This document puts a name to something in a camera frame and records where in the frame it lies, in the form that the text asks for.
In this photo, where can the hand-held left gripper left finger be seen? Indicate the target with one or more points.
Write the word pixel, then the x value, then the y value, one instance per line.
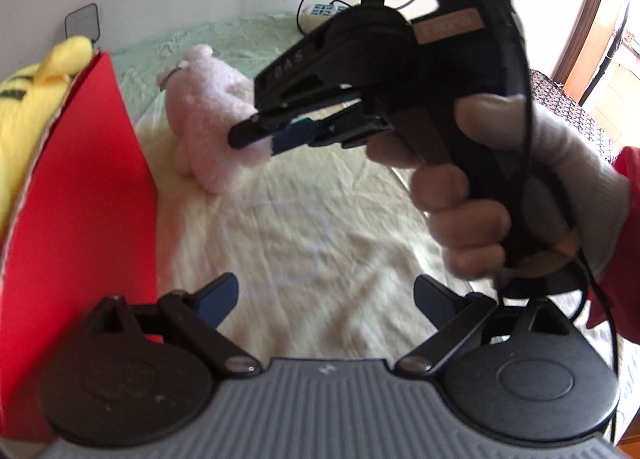
pixel 220 299

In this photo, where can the person's right forearm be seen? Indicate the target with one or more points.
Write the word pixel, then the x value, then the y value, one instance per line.
pixel 625 239

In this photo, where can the dark patterned cloth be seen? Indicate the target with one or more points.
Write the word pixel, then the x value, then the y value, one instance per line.
pixel 565 104

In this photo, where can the red cardboard box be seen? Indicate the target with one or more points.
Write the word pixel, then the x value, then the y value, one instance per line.
pixel 75 214

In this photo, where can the yellow plush toy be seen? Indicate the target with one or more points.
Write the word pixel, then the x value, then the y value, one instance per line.
pixel 30 139

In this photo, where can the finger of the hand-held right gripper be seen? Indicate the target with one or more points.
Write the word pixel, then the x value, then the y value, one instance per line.
pixel 292 136
pixel 245 134

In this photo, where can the white power strip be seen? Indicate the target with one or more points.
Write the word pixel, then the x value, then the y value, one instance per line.
pixel 315 14

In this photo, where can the person's right hand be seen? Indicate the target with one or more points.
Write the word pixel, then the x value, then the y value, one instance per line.
pixel 465 234

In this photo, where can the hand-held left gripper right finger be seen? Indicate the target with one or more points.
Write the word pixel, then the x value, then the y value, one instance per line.
pixel 435 299

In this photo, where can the pink teddy bear plush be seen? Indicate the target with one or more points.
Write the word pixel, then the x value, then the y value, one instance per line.
pixel 210 114

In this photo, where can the wooden door frame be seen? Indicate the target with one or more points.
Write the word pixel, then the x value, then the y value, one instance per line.
pixel 595 14

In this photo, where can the cartoon printed bed sheet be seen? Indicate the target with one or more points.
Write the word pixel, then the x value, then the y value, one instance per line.
pixel 325 239

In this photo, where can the black wall socket plate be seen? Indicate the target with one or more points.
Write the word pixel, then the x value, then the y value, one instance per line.
pixel 82 24

